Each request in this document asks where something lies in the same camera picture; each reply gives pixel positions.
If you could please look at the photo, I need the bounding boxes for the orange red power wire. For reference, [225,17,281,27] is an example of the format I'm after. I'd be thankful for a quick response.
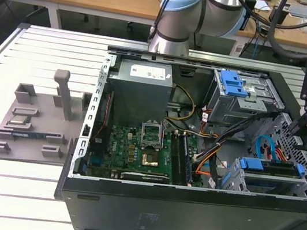
[262,146,297,168]

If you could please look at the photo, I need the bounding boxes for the blue plastic drive latch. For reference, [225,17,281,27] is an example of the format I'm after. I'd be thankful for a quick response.
[217,69,251,98]

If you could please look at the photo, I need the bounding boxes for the grey parts rack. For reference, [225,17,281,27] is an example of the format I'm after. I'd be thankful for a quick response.
[0,59,96,173]

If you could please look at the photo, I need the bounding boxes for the RAM stick in slot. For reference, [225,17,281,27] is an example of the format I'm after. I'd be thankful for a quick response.
[176,133,199,186]

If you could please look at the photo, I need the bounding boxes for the black cable bundle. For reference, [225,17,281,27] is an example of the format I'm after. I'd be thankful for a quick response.
[212,101,280,158]

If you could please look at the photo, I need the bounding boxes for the CPU socket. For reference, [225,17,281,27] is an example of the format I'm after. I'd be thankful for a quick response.
[139,146,162,169]

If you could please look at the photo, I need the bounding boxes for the metal optical drive cage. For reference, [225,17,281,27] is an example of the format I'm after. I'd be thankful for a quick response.
[201,67,290,135]

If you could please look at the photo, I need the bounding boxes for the yellow black power wires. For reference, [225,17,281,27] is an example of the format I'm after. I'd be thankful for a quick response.
[166,83,199,125]

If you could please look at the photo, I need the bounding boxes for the blue data wire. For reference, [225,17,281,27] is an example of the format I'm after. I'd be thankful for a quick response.
[253,134,280,164]

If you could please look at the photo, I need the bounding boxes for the small black desk box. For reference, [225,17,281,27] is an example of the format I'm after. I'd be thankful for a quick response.
[268,6,290,26]

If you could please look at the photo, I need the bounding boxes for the black PC case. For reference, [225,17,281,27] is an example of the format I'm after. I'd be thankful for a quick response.
[48,39,307,230]

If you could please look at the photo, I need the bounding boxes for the orange wire bundle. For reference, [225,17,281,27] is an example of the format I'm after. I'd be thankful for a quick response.
[192,141,219,178]

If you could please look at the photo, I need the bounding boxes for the grey power supply unit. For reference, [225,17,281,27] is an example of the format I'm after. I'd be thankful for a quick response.
[102,57,179,127]

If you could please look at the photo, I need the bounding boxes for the black RAM slot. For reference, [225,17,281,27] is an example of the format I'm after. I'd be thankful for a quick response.
[165,131,189,184]

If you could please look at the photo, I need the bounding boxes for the hard disk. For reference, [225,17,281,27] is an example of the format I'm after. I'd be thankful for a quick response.
[231,152,307,201]

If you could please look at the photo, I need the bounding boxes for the green motherboard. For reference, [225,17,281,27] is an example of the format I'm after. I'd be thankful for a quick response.
[85,111,201,190]

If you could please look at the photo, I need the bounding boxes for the RAM stick with blue label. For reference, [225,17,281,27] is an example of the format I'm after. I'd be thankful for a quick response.
[11,129,47,142]

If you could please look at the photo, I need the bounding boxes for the silver CPU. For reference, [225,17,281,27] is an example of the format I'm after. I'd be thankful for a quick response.
[8,114,33,128]

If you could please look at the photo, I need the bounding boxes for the metal socket cover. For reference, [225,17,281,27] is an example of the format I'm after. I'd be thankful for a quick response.
[138,118,165,151]

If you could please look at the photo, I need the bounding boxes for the locking lever wire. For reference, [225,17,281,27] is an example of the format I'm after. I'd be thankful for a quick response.
[158,120,168,150]

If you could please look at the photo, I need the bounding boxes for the metal disk bay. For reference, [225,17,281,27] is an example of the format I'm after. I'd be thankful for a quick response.
[217,151,307,204]

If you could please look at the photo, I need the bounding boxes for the black graphics card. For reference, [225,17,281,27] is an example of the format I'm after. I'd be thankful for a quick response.
[119,168,171,186]

